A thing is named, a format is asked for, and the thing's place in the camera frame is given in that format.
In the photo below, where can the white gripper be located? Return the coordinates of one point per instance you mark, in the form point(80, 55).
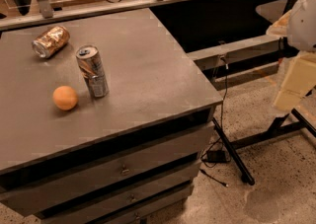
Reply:
point(303, 26)

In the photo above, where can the silver redbull can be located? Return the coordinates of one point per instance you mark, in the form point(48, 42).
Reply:
point(92, 69)

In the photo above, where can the crumpled gold soda can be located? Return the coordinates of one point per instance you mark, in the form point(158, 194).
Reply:
point(51, 41)

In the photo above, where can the black power adapter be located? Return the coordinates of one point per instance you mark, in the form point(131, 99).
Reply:
point(217, 156)

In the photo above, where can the grey drawer cabinet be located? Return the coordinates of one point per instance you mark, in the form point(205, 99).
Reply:
point(111, 160)

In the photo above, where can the orange fruit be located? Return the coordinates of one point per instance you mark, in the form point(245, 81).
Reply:
point(65, 98)

